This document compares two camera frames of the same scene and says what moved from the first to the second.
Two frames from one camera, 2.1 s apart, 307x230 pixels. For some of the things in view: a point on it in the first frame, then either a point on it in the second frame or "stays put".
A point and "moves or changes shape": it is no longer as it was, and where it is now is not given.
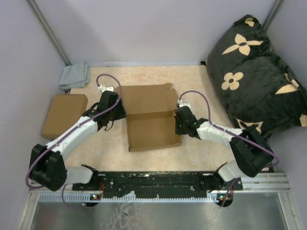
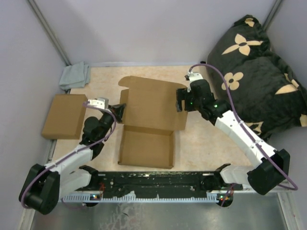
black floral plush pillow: x=256 y=87 stays put
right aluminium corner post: x=271 y=14 stays put
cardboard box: x=149 y=109 moves or changes shape
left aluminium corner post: x=50 y=31 stays put
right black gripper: x=178 y=131 to x=182 y=94
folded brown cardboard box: x=64 y=109 stays put
